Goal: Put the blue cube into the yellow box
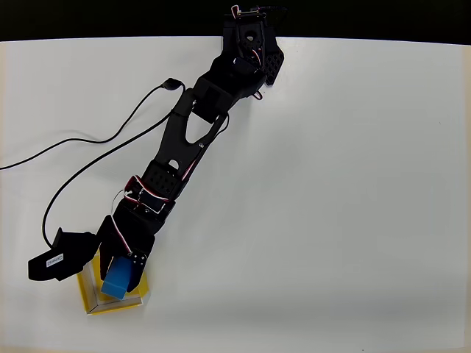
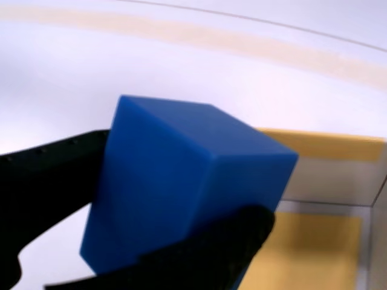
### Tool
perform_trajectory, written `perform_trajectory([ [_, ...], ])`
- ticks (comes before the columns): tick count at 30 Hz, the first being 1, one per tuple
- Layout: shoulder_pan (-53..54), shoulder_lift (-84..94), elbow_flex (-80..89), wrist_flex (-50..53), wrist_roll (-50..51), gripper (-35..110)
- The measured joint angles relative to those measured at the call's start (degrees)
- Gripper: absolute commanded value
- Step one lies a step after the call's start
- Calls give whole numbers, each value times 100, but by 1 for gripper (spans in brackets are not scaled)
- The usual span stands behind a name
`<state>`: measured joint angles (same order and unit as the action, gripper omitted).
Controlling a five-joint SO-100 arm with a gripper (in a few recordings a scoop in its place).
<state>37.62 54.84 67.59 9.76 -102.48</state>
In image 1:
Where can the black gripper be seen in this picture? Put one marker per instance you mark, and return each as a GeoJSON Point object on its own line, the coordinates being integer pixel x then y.
{"type": "Point", "coordinates": [129, 245]}

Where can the blue cube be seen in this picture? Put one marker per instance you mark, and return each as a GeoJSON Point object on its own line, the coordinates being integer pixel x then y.
{"type": "Point", "coordinates": [116, 281]}

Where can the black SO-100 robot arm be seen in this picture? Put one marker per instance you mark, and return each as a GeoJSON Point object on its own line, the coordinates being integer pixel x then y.
{"type": "Point", "coordinates": [184, 139]}

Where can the yellow open box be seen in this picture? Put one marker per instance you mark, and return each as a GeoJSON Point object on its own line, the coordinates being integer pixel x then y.
{"type": "Point", "coordinates": [92, 298]}

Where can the black camera on bracket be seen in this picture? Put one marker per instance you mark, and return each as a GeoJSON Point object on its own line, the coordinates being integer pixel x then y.
{"type": "Point", "coordinates": [62, 257]}

